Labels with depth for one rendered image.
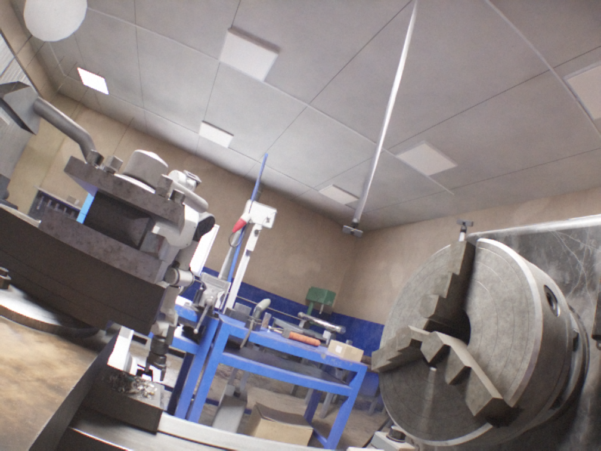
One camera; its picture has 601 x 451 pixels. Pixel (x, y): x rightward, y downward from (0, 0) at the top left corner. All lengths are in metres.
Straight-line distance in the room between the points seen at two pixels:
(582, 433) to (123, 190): 0.66
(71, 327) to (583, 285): 0.69
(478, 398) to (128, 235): 0.44
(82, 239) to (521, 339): 0.48
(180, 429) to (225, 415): 1.93
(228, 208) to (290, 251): 1.70
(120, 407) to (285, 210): 7.48
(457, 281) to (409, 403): 0.15
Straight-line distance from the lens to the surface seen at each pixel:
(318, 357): 2.29
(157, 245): 0.39
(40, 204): 4.80
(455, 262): 0.41
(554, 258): 0.60
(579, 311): 0.55
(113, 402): 0.50
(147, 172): 0.49
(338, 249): 8.28
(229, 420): 2.46
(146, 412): 0.50
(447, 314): 0.39
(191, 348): 2.08
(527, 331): 0.35
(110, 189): 0.43
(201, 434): 0.53
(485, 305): 0.38
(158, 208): 0.42
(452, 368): 0.35
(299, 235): 7.88
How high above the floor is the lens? 1.07
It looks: 14 degrees up
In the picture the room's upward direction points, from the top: 20 degrees clockwise
